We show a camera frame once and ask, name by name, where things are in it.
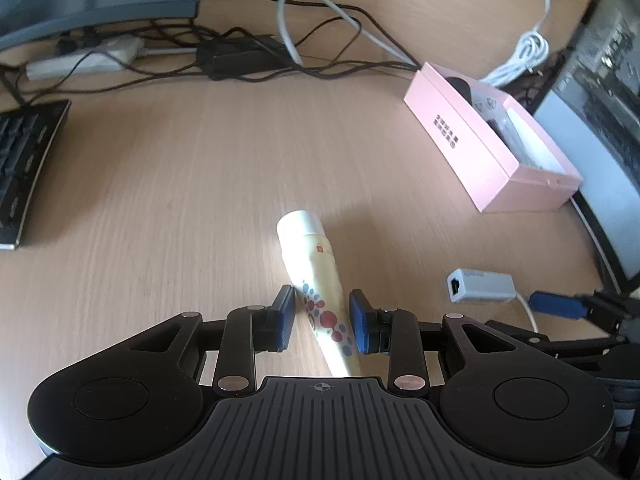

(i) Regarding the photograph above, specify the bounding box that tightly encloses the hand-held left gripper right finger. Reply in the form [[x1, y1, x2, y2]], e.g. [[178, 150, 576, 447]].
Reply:
[[348, 289, 532, 395]]

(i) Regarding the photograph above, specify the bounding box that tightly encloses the white ethernet adapter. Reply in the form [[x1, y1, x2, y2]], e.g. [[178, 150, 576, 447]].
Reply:
[[446, 268, 541, 335]]

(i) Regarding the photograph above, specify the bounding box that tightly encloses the cream tube with coloured dots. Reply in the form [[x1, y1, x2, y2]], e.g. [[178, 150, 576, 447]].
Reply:
[[276, 208, 362, 378]]

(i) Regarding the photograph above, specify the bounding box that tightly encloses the black keyboard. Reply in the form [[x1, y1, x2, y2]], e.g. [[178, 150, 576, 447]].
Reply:
[[0, 99, 72, 252]]

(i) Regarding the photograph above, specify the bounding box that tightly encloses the pink cardboard box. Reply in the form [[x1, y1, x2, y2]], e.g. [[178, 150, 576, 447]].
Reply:
[[403, 62, 584, 214]]

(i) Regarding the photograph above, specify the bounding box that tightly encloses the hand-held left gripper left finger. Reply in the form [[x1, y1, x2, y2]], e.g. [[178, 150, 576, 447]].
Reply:
[[127, 285, 297, 397]]

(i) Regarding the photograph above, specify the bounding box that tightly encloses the white power strip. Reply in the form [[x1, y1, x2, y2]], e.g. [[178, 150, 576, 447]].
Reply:
[[25, 36, 143, 82]]

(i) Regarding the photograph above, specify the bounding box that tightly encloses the black power adapter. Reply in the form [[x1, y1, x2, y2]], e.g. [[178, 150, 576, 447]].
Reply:
[[195, 35, 293, 80]]

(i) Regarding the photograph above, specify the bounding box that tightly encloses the black cable tangle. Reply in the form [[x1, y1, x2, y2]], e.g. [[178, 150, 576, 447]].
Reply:
[[0, 0, 423, 107]]

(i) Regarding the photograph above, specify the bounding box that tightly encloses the white coiled cable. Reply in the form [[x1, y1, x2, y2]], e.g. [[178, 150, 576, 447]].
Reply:
[[481, 0, 553, 87]]

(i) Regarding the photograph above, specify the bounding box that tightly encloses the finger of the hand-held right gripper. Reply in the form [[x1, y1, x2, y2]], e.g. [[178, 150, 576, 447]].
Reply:
[[486, 319, 631, 362], [529, 289, 640, 332]]

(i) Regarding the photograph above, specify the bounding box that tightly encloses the grey looped cable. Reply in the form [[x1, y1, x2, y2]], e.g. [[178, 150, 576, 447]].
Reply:
[[276, 0, 422, 70]]

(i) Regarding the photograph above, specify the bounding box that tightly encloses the curved monitor with white back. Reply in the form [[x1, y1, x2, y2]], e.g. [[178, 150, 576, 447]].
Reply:
[[529, 0, 640, 292]]

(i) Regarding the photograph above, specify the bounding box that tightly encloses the black round object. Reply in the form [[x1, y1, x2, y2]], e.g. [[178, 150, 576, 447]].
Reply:
[[444, 75, 477, 107]]

